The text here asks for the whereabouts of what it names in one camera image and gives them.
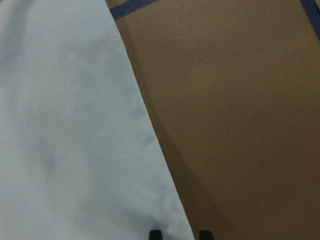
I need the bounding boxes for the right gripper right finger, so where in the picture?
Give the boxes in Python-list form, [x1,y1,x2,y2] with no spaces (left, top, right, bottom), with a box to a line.
[199,230,213,240]

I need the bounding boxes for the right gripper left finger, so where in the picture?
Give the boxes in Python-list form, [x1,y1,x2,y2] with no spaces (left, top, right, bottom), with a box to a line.
[148,229,163,240]

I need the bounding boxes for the light blue t-shirt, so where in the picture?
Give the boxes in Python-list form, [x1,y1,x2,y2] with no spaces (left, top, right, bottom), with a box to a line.
[0,0,194,240]

